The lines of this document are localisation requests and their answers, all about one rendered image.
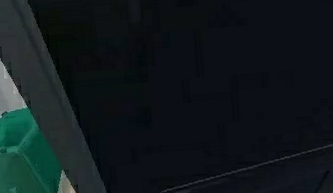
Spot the green plastic bin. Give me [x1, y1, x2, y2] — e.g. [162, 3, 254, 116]
[0, 105, 65, 193]

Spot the large black cabinet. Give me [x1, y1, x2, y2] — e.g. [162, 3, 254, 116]
[0, 0, 333, 193]

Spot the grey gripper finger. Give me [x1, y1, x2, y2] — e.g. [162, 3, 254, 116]
[151, 141, 333, 193]

